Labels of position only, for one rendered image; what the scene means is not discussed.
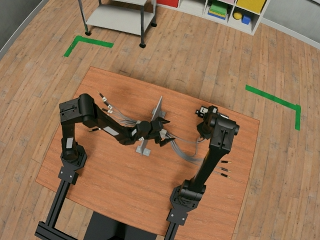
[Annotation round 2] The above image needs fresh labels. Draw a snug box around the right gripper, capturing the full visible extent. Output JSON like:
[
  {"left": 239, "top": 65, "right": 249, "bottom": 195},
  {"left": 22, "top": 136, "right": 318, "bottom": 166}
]
[{"left": 196, "top": 122, "right": 212, "bottom": 140}]

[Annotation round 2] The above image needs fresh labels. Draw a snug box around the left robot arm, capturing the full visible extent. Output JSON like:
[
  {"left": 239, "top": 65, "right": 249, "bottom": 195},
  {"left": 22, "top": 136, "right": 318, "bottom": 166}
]
[{"left": 59, "top": 93, "right": 164, "bottom": 167}]

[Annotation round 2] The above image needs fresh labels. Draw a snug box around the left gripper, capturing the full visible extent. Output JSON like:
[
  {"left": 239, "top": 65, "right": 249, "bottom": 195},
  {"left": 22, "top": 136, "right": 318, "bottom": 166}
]
[{"left": 154, "top": 117, "right": 176, "bottom": 147}]

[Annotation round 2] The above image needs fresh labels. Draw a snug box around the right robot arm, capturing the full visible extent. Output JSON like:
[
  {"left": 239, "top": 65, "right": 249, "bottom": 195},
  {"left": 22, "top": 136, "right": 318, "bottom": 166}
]
[{"left": 172, "top": 105, "right": 240, "bottom": 209}]

